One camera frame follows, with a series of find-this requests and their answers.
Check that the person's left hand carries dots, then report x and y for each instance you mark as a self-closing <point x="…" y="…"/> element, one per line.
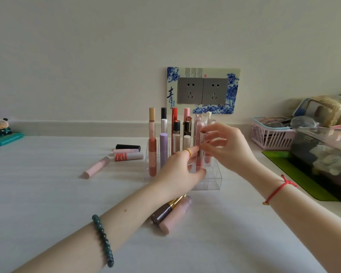
<point x="176" y="176"/>

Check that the person's right hand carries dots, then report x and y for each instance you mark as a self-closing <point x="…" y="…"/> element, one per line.
<point x="233" y="150"/>

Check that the coral slim lip gloss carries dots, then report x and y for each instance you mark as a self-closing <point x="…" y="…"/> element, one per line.
<point x="200" y="162"/>

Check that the lavender lipstick tube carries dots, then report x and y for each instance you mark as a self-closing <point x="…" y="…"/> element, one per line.
<point x="163" y="150"/>

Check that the coral pink capsule lipstick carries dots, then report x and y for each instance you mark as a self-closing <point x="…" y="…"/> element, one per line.
<point x="152" y="156"/>

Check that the orange lipgloss silver cap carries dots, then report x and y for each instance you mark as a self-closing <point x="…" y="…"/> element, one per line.
<point x="176" y="143"/>

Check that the white slim tube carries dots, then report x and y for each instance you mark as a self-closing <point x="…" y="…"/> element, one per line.
<point x="187" y="142"/>

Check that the striped brown lip tube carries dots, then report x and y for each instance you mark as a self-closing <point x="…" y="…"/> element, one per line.
<point x="211" y="121"/>

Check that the clear acrylic lipstick organizer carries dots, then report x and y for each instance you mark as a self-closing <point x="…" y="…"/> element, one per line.
<point x="213" y="181"/>

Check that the gold cap brown bottle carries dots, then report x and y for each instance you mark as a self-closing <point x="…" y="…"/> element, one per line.
<point x="163" y="211"/>

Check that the light pink round tube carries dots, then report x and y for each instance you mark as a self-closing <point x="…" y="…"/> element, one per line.
<point x="176" y="216"/>

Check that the white tube red stripes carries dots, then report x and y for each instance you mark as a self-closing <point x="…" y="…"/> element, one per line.
<point x="129" y="156"/>

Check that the black cap pink lipgloss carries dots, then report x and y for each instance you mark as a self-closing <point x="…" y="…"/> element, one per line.
<point x="187" y="126"/>

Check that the black lipstick tube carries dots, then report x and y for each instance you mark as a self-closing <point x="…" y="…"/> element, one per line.
<point x="128" y="147"/>

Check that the pale pink slim tube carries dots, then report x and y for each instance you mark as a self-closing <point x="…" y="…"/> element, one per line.
<point x="125" y="151"/>

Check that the pink tube with charm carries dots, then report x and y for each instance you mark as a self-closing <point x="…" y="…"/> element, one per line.
<point x="186" y="112"/>

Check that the red Colorkey lip tube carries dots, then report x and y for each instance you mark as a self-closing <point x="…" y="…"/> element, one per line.
<point x="174" y="113"/>

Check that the black Colorkey lip tube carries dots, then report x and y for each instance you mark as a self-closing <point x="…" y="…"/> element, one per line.
<point x="163" y="113"/>

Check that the pink matte lipstick tube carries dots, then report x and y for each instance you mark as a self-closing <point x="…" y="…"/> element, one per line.
<point x="95" y="168"/>

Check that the person's right forearm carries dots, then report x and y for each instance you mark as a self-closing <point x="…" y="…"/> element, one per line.
<point x="301" y="227"/>

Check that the person's left forearm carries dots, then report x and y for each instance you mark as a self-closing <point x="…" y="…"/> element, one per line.
<point x="102" y="230"/>

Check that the clear plastic storage box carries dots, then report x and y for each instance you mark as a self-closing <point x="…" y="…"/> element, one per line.
<point x="321" y="162"/>

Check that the pink plastic basket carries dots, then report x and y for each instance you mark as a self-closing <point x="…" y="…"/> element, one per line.
<point x="270" y="139"/>

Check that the thin framed eyeglasses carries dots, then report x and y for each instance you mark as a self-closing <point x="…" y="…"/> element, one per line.
<point x="275" y="120"/>

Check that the green mat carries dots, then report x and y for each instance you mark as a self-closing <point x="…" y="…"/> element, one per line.
<point x="287" y="173"/>

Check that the glass bowl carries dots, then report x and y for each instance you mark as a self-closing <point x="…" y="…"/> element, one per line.
<point x="304" y="122"/>

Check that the clear container blue lid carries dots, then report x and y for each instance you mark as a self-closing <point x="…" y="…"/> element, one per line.
<point x="318" y="110"/>

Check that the panda figurine green base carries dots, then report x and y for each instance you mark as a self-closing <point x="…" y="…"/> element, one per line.
<point x="4" y="139"/>

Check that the blue floral socket frame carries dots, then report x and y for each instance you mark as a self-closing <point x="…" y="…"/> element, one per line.
<point x="236" y="90"/>

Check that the grey wall socket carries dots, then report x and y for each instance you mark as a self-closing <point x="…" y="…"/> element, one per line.
<point x="215" y="91"/>
<point x="190" y="90"/>

